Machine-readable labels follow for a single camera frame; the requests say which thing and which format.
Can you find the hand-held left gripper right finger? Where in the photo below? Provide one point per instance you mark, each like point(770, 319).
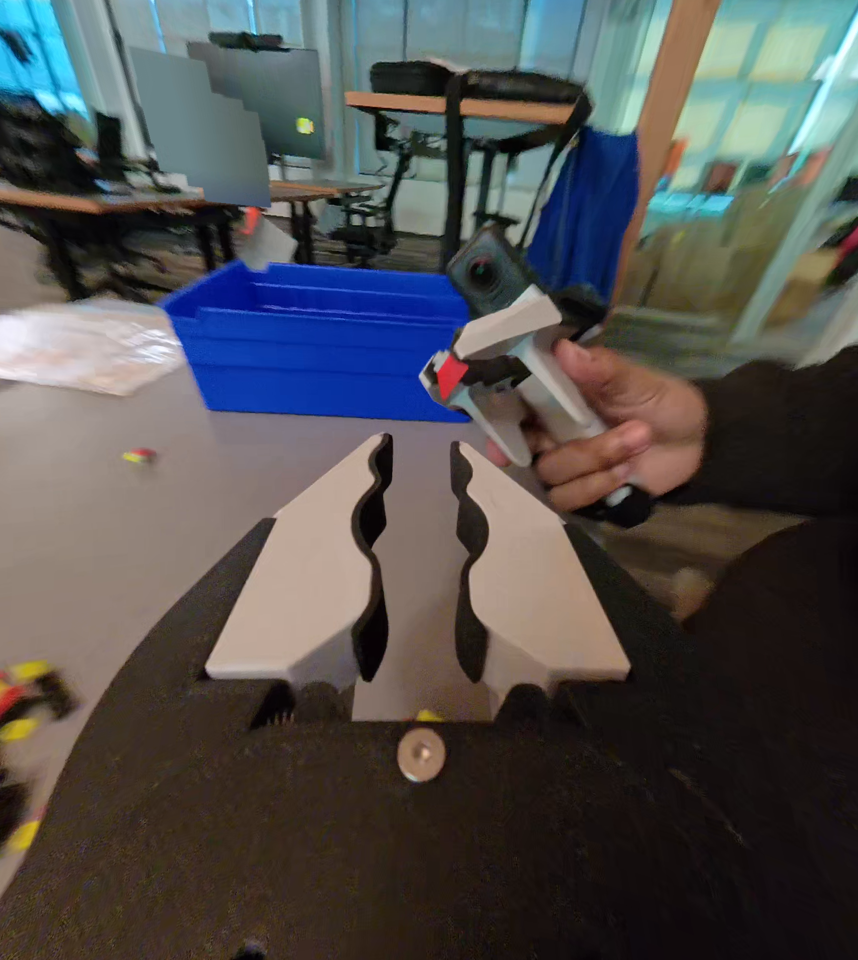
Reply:
point(541, 600)

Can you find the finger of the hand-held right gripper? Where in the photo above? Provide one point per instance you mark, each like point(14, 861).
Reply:
point(511, 322)
point(466, 401)

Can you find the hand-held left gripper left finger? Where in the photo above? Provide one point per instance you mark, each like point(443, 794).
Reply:
point(294, 600)

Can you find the person's right forearm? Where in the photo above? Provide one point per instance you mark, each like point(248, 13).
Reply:
point(796, 427)

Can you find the small yellow red lego piece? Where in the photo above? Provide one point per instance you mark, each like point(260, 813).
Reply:
point(140, 455)

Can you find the person's right hand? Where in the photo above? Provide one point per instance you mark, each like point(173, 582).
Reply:
point(639, 420)

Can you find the black office chair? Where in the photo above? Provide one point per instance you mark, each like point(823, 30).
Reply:
point(365, 232)

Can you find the white folded sheet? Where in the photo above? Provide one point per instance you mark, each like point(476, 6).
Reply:
point(267, 247)

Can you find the orange plastic object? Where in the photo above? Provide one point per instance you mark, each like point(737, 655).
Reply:
point(250, 221)

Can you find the wooden beam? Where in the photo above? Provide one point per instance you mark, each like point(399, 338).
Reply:
point(669, 112)

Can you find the black monitor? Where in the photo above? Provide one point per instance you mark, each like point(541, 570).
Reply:
point(294, 97)

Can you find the person's black sweater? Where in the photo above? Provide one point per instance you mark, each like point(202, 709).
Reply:
point(811, 712)

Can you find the clear plastic bag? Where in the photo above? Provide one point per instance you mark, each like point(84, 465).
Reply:
point(61, 345)

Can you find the wooden top table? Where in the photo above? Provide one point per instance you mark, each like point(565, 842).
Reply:
point(98, 201)

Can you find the black frame table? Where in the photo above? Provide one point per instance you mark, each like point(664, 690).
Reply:
point(466, 112)

